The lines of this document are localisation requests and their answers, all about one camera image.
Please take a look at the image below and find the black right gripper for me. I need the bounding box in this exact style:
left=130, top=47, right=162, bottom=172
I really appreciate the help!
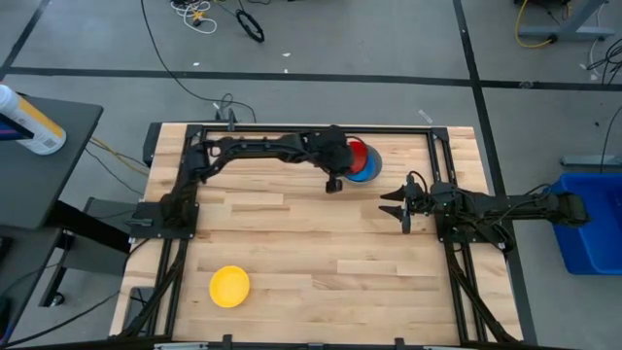
left=378, top=175, right=456, bottom=235

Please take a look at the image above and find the red plastic bowl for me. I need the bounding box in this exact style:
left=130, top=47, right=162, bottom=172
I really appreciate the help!
left=346, top=136, right=371, bottom=177

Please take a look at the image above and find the blue plastic bowl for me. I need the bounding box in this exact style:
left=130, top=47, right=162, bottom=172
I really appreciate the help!
left=344, top=142, right=384, bottom=185

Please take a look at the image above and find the yellow plastic bowl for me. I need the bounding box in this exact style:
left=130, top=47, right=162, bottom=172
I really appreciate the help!
left=208, top=264, right=252, bottom=309

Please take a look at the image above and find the grey metal bar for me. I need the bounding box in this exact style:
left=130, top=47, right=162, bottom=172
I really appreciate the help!
left=560, top=154, right=622, bottom=169

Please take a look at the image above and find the large blue storage bin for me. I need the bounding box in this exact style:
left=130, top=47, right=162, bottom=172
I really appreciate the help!
left=550, top=171, right=622, bottom=277

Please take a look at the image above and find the grey desk leg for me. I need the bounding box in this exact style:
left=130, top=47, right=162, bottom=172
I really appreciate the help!
left=516, top=0, right=616, bottom=43

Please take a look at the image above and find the grey tray under table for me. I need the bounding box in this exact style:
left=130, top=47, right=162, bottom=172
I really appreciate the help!
left=121, top=285, right=157, bottom=337

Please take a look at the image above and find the black side table base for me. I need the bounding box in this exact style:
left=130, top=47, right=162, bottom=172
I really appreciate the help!
left=37, top=195, right=148, bottom=308

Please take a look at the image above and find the black side table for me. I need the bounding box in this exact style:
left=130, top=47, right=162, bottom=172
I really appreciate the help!
left=0, top=93, right=105, bottom=232

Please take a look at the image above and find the white canister with yellow label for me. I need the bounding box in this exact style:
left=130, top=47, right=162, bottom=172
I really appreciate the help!
left=0, top=83, right=68, bottom=157

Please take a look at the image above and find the black aluminium table frame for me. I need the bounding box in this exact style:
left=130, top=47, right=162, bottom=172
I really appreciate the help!
left=109, top=122, right=524, bottom=350

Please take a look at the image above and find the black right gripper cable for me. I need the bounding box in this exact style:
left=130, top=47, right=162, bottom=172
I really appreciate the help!
left=407, top=169, right=431, bottom=196

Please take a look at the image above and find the coiled black cable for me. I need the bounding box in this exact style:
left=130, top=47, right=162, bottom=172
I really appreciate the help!
left=235, top=9, right=266, bottom=44

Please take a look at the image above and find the long black floor cable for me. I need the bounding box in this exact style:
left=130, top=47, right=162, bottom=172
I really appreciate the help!
left=139, top=0, right=258, bottom=124

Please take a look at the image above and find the white floor cable bundle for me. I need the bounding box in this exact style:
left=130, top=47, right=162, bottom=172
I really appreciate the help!
left=169, top=0, right=219, bottom=36

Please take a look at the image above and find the yellow floor cable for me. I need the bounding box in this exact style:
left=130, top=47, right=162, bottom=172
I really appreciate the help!
left=86, top=137, right=151, bottom=177

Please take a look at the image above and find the yellow cable by desk leg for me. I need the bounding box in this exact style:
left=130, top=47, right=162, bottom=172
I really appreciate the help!
left=514, top=0, right=556, bottom=50

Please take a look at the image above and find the black cable bundle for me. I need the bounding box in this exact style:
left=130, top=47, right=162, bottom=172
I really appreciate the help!
left=584, top=37, right=622, bottom=88

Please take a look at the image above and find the black cable under side table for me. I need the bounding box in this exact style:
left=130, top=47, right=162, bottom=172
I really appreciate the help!
left=0, top=290, right=121, bottom=349

